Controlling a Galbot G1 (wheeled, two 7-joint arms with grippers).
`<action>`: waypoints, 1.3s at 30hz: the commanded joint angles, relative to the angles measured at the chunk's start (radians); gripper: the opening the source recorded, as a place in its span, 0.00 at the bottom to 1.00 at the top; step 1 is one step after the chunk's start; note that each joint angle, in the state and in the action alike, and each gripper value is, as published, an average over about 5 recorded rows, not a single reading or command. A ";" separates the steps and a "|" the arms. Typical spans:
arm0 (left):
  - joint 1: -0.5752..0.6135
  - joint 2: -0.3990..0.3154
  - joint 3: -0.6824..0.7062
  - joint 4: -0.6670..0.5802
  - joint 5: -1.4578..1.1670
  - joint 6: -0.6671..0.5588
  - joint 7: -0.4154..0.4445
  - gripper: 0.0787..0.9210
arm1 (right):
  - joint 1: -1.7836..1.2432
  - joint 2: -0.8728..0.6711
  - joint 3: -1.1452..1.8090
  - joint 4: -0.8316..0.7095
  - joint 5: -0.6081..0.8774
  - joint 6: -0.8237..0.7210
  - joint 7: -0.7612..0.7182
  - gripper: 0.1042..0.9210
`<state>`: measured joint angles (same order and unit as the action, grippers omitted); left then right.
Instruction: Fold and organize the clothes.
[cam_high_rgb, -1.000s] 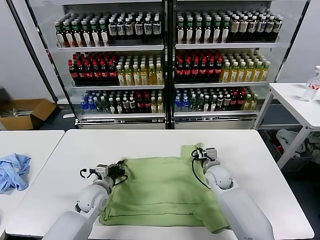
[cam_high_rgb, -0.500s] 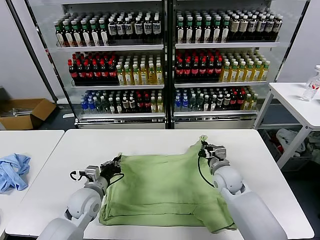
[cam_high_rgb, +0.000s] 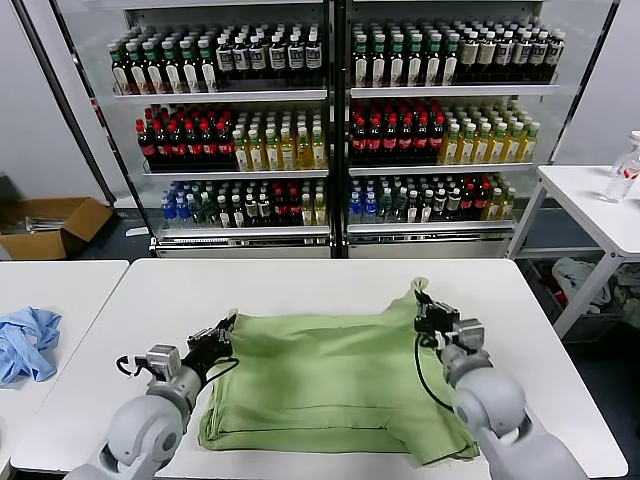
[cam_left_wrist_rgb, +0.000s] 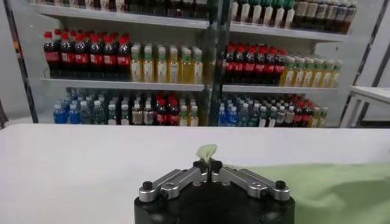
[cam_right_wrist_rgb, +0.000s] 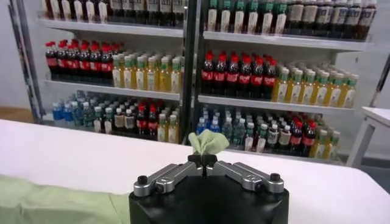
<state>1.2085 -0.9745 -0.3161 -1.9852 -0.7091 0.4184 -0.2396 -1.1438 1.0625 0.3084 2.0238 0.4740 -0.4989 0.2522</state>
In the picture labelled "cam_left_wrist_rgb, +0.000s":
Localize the metal drinks shelf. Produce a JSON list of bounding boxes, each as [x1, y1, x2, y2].
[[5, 0, 223, 127]]

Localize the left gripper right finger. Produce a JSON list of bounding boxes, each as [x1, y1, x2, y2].
[[210, 160, 292, 201]]

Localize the white-cap blue-label drink bottle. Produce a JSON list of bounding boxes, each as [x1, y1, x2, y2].
[[346, 0, 358, 33], [316, 0, 328, 31], [336, 0, 348, 33]]

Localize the green-cap yellow tea bottle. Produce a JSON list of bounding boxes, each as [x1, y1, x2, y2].
[[142, 45, 155, 83], [312, 58, 324, 88], [155, 46, 168, 83], [280, 56, 295, 87], [179, 47, 193, 85], [167, 46, 180, 84], [331, 60, 343, 88], [322, 59, 333, 88], [130, 46, 143, 83], [192, 48, 204, 85], [293, 57, 305, 88], [303, 57, 314, 88]]

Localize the small red-cap cola bottle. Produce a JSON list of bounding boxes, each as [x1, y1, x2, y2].
[[168, 99, 180, 127], [302, 102, 313, 128], [292, 102, 303, 128], [155, 99, 168, 126]]

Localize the beige-label dark drink bottle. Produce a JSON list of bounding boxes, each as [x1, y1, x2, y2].
[[294, 0, 307, 30], [306, 0, 317, 30]]

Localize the small blue drink bottle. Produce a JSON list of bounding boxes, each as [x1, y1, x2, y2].
[[67, 103, 82, 125], [217, 105, 227, 127], [227, 106, 238, 127], [53, 103, 68, 124]]

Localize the small green-tinted water bottle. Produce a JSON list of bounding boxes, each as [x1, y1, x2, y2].
[[92, 100, 106, 125], [79, 100, 93, 125], [238, 103, 250, 127], [249, 103, 259, 127]]

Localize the white side table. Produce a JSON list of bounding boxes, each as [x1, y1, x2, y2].
[[339, 85, 390, 128]]

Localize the light green polo shirt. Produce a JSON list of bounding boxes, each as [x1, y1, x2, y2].
[[194, 144, 390, 224]]

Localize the green-cap dark tea bottle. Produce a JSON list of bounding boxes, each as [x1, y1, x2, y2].
[[230, 0, 240, 22], [262, 0, 274, 27], [239, 0, 252, 24], [252, 0, 263, 25], [273, 0, 285, 27], [283, 0, 296, 29]]

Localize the black-framed glass cooler door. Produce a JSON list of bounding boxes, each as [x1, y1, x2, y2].
[[1, 0, 40, 124], [338, 0, 390, 119]]

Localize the small beige-label drink bottle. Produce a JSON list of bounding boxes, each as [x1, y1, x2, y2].
[[275, 105, 286, 128], [143, 102, 155, 126], [132, 102, 143, 126], [285, 105, 295, 128]]

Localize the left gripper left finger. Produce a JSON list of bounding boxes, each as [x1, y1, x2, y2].
[[138, 160, 210, 203]]

